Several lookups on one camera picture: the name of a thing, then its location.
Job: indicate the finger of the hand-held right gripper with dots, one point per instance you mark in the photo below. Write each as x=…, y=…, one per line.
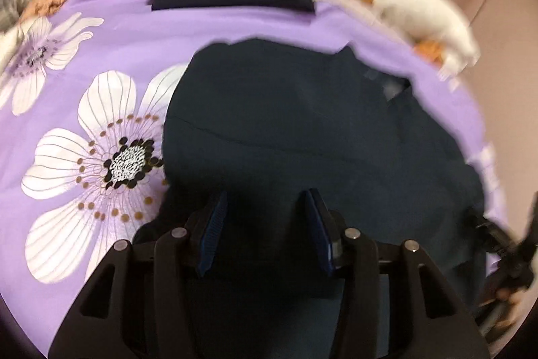
x=491, y=230

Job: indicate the peach cloth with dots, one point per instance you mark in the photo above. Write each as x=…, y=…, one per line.
x=50, y=1

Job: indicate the purple floral bedsheet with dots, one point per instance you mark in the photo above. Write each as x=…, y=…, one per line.
x=126, y=47

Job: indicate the dark navy garment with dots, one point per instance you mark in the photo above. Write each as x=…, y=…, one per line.
x=294, y=123

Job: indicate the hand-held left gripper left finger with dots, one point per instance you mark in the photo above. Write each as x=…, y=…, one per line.
x=214, y=224

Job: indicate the white knitted cloth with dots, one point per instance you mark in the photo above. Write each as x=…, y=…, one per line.
x=8, y=43

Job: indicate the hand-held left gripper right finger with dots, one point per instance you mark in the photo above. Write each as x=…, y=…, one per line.
x=317, y=224

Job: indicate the white fluffy blanket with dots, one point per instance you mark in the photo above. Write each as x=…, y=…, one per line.
x=420, y=10

